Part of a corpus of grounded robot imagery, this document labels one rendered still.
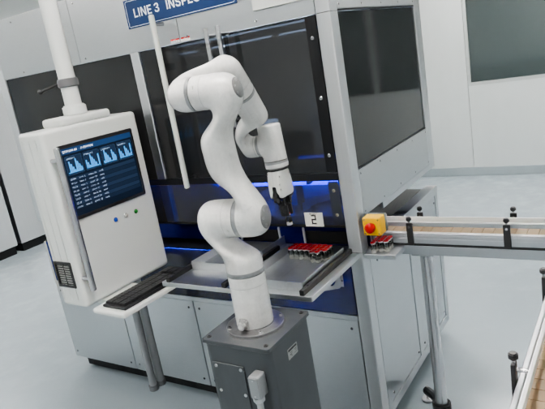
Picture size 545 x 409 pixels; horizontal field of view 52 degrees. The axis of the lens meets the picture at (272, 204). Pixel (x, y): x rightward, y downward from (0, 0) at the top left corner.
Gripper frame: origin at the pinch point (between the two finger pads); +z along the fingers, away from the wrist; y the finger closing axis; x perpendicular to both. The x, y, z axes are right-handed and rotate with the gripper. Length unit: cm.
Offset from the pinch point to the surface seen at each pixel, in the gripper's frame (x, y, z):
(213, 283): -32.3, 12.0, 24.1
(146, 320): -99, -8, 52
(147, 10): -63, -24, -87
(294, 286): 4.5, 12.5, 24.9
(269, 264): -17.5, -6.4, 23.5
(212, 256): -51, -13, 22
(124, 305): -69, 26, 28
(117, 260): -87, 9, 15
